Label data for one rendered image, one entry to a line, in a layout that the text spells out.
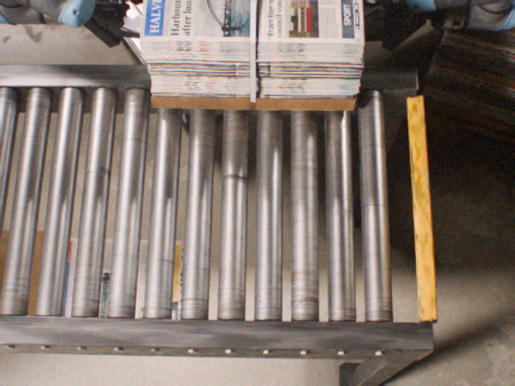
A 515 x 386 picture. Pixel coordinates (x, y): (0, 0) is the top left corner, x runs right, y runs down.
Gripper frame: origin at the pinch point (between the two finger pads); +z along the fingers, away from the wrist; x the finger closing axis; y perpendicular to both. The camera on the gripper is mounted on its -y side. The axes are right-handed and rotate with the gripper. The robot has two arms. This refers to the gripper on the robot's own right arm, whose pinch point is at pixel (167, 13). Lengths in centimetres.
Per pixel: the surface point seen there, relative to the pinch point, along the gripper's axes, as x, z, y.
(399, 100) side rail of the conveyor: -17, 47, -5
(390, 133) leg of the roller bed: -16, 48, -20
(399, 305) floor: -36, 59, -82
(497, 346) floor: -47, 86, -83
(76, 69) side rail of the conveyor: -14.0, -16.9, -0.1
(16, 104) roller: -21.0, -28.5, -2.3
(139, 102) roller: -21.0, -4.0, -0.9
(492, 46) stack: 11, 74, -24
